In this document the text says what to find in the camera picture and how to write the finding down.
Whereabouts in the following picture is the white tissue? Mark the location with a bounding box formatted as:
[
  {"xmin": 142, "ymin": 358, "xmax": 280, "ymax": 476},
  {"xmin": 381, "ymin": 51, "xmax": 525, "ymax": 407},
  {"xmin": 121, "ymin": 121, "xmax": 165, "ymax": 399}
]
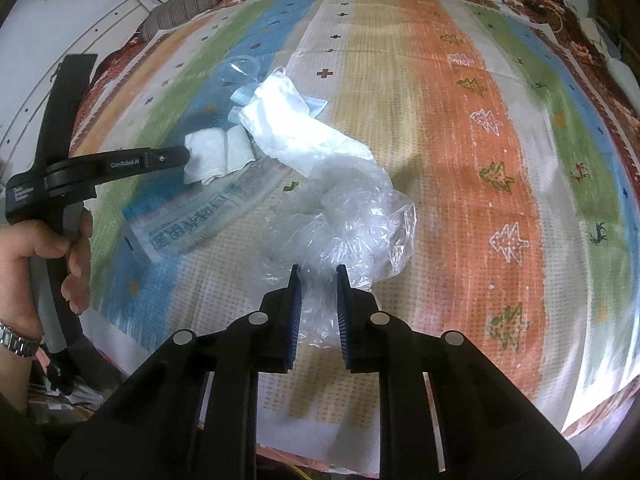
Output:
[{"xmin": 182, "ymin": 127, "xmax": 258, "ymax": 186}]

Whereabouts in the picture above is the clear plastic bag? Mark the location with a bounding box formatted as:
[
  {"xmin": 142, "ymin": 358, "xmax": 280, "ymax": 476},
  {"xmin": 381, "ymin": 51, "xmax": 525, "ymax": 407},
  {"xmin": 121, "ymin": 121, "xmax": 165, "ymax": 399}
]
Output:
[{"xmin": 257, "ymin": 160, "xmax": 418, "ymax": 351}]

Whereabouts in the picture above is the white plastic sheet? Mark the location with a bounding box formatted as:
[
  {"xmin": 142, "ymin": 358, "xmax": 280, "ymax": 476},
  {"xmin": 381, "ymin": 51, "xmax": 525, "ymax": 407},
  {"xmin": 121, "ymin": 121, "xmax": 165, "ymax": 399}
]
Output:
[{"xmin": 237, "ymin": 66, "xmax": 376, "ymax": 178}]

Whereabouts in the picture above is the printed clear plastic packet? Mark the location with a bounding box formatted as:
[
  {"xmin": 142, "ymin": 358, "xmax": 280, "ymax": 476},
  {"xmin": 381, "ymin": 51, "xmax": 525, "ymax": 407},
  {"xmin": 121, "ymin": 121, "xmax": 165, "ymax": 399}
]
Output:
[{"xmin": 122, "ymin": 165, "xmax": 281, "ymax": 263}]

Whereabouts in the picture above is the white headboard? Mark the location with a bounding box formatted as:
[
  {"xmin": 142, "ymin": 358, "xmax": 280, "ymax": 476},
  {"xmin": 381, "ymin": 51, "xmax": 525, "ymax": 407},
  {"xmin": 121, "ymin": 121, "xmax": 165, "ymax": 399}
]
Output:
[{"xmin": 0, "ymin": 0, "xmax": 161, "ymax": 181}]

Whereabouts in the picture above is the grey striped pillow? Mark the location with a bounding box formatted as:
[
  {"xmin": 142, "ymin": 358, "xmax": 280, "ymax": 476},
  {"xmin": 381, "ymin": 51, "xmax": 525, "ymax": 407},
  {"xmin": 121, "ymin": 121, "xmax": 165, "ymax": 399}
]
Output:
[{"xmin": 141, "ymin": 0, "xmax": 226, "ymax": 43}]

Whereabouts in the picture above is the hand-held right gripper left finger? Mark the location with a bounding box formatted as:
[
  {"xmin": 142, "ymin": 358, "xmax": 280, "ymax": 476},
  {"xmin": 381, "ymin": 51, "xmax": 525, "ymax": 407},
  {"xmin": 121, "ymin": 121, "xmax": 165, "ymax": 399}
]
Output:
[{"xmin": 54, "ymin": 264, "xmax": 301, "ymax": 480}]

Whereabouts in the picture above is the silver wristwatch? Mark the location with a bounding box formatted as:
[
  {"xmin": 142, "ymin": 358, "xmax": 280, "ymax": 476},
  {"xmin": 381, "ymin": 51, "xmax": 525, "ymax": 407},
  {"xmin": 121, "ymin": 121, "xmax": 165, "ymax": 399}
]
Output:
[{"xmin": 0, "ymin": 322, "xmax": 43, "ymax": 358}]

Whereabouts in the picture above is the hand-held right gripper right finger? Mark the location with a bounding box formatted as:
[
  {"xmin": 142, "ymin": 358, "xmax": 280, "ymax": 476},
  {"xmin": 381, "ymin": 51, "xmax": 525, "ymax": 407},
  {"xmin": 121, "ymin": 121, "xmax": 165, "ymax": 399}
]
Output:
[{"xmin": 336, "ymin": 265, "xmax": 583, "ymax": 480}]

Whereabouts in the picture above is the person's left hand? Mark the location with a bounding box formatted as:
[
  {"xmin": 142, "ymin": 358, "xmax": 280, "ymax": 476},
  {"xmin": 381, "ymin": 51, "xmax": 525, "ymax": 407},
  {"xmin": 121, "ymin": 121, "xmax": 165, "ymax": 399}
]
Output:
[{"xmin": 0, "ymin": 210, "xmax": 94, "ymax": 333}]

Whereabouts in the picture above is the striped colourful mat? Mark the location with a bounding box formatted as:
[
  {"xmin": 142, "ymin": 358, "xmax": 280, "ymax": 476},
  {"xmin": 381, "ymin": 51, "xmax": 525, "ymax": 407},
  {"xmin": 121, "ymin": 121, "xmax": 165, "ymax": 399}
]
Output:
[{"xmin": 67, "ymin": 0, "xmax": 640, "ymax": 478}]

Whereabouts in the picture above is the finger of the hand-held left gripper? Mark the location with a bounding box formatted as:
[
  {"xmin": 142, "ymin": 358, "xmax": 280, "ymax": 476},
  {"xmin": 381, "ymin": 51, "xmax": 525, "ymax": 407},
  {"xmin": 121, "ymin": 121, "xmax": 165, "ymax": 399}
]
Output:
[{"xmin": 44, "ymin": 145, "xmax": 192, "ymax": 200}]

